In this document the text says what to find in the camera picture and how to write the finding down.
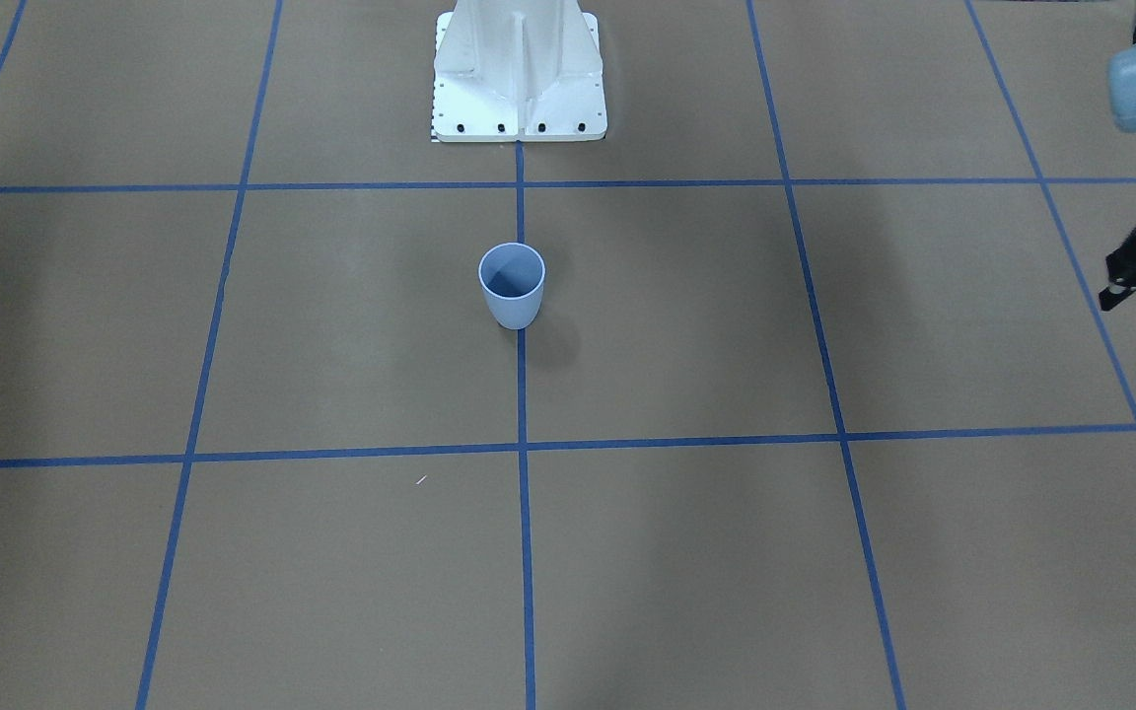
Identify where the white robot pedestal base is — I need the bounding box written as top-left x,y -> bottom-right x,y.
431,1 -> 608,143

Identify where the blue plastic cup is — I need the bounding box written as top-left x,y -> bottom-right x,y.
477,243 -> 548,329

